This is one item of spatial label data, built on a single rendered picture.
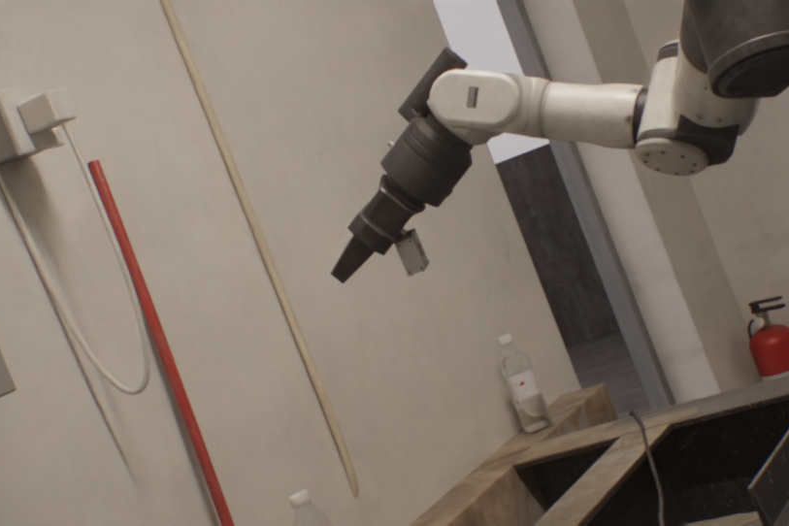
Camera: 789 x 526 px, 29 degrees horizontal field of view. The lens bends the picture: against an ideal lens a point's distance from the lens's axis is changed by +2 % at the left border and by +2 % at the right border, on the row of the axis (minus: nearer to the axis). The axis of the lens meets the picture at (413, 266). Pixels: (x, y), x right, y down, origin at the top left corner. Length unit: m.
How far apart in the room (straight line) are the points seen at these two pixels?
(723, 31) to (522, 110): 0.40
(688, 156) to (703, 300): 3.03
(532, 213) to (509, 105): 7.31
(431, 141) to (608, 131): 0.21
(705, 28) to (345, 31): 1.90
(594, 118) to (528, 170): 7.28
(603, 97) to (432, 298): 1.51
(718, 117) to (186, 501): 1.13
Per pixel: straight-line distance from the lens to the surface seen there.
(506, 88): 1.73
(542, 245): 9.04
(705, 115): 1.59
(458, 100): 1.75
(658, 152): 1.65
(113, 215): 2.41
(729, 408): 2.86
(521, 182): 9.02
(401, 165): 1.78
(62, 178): 2.38
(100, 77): 2.54
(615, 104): 1.71
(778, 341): 4.73
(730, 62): 1.38
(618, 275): 4.51
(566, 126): 1.73
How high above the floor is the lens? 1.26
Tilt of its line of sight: 3 degrees down
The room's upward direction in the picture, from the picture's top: 21 degrees counter-clockwise
